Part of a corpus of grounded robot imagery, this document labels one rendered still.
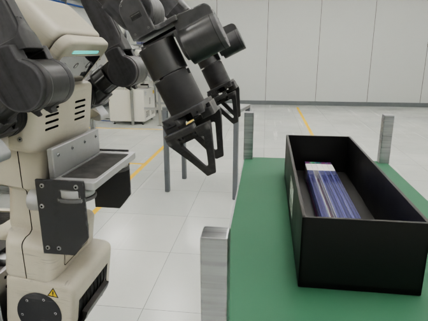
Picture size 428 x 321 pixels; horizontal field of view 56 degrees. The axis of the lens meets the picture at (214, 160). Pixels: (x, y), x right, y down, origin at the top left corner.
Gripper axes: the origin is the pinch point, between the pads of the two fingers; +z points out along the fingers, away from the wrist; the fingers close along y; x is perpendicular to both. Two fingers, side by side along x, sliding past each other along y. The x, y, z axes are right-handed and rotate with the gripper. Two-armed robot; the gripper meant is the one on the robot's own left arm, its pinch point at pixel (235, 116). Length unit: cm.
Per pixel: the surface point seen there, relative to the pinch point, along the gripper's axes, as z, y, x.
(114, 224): 52, 168, 143
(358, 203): 27.0, -17.1, -18.5
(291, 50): 6, 890, -66
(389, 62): 128, 891, -256
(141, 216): 59, 186, 129
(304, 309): 22, -55, -5
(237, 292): 18, -52, 4
